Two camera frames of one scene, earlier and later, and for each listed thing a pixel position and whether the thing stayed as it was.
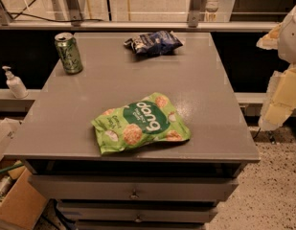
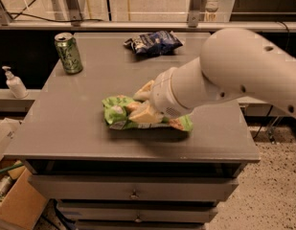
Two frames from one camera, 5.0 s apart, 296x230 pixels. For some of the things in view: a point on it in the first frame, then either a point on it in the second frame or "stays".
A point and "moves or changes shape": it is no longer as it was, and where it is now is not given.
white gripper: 291,37 → 162,95
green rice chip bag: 150,120 moves or changes shape
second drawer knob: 138,218 stays
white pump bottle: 14,83 stays
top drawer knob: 134,195 stays
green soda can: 69,53 stays
